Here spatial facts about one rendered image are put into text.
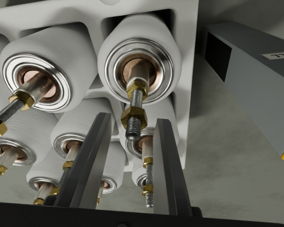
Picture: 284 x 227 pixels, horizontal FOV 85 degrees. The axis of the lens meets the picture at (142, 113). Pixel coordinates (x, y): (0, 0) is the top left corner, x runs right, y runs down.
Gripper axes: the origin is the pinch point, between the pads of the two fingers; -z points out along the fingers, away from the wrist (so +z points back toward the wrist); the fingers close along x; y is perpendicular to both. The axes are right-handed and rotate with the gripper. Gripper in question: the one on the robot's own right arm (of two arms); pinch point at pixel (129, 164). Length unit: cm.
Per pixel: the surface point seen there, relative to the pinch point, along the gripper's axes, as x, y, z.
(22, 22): 16.1, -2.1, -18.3
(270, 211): -94, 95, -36
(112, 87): 2.8, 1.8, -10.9
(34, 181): 19.5, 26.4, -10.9
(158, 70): -2.0, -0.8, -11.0
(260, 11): -24.8, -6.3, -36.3
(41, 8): 13.0, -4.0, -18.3
